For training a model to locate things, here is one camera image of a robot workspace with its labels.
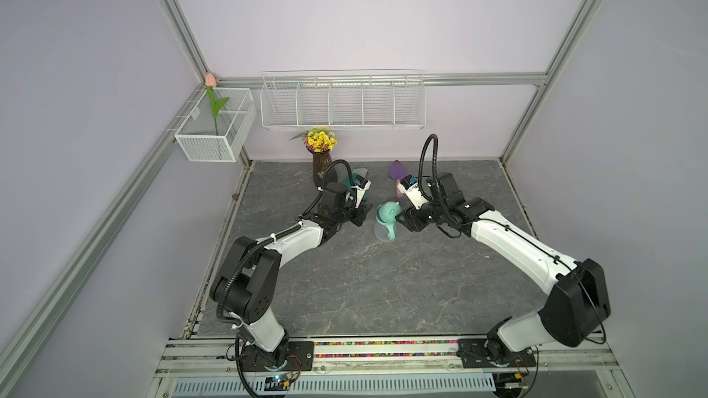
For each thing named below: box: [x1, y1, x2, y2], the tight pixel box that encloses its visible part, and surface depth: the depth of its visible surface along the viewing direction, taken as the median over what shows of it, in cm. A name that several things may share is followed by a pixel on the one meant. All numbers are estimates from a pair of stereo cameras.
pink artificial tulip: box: [205, 72, 230, 136], surface depth 92 cm
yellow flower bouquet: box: [287, 126, 338, 153], surface depth 96 cm
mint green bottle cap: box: [376, 200, 402, 224], surface depth 86 cm
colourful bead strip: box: [313, 340, 459, 359], surface depth 78 cm
